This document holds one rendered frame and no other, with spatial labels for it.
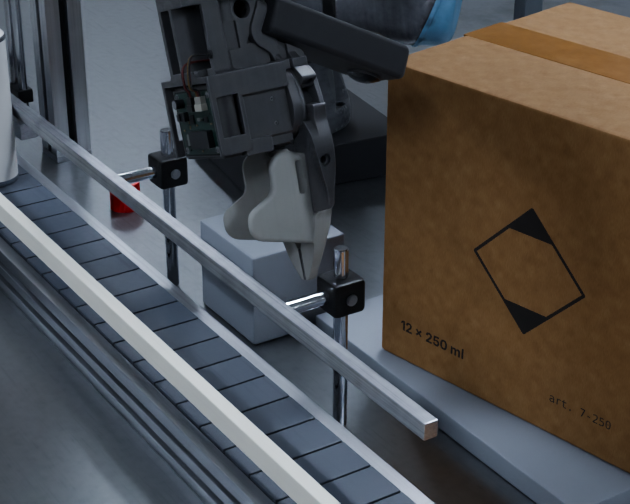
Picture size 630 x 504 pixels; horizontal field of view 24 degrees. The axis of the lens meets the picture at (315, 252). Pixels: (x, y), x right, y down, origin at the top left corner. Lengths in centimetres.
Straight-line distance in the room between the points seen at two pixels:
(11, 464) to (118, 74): 94
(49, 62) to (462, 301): 69
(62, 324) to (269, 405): 26
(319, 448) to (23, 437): 27
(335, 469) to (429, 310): 21
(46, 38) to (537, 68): 70
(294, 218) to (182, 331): 32
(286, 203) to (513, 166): 23
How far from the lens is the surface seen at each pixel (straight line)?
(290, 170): 97
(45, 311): 136
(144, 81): 201
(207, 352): 124
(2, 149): 156
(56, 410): 127
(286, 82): 95
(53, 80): 172
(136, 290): 135
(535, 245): 113
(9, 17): 167
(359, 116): 174
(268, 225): 96
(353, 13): 161
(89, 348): 128
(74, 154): 144
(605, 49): 124
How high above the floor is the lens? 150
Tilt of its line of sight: 26 degrees down
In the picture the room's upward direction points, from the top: straight up
